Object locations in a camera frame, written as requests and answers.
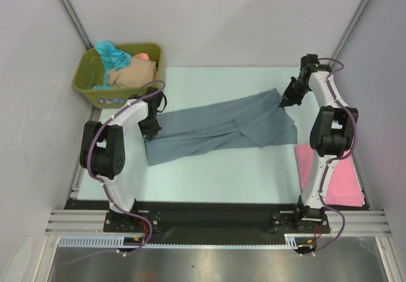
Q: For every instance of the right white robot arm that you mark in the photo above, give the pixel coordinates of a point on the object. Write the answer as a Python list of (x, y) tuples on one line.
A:
[(332, 137)]

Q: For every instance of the salmon pink t shirt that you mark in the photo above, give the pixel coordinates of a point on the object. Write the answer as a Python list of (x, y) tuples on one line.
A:
[(142, 56)]

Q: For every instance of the right aluminium corner post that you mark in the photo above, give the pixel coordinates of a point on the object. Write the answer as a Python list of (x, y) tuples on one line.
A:
[(351, 27)]

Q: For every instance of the aluminium front rail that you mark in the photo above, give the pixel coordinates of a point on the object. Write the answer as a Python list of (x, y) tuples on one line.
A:
[(357, 223)]

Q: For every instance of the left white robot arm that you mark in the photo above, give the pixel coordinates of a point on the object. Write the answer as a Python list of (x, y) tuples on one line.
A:
[(102, 148)]

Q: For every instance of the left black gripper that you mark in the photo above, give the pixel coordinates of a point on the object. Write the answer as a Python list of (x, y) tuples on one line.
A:
[(150, 133)]

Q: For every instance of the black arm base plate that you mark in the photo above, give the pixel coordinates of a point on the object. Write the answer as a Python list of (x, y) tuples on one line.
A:
[(204, 223)]

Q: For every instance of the aluminium corner post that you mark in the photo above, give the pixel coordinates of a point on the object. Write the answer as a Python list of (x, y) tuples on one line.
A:
[(351, 27), (76, 23)]

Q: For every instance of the grey blue t shirt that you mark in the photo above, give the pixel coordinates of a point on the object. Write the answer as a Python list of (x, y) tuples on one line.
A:
[(256, 121)]

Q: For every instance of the left aluminium corner post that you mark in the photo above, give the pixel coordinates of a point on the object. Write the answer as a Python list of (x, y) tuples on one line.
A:
[(76, 23)]

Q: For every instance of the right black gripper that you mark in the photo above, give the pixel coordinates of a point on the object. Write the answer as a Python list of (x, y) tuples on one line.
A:
[(289, 98)]

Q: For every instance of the beige t shirt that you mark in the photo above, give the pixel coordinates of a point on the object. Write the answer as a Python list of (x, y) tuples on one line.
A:
[(135, 75)]

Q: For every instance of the olive green plastic bin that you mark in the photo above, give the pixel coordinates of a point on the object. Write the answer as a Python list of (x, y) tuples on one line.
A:
[(90, 75)]

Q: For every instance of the blue slotted cable duct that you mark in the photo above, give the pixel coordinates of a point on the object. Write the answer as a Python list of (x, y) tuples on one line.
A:
[(126, 242)]

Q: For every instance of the folded pink t shirt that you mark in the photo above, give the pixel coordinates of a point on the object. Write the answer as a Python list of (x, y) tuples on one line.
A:
[(344, 188)]

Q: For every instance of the turquoise t shirt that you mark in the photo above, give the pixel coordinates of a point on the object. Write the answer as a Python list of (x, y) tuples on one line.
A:
[(112, 59)]

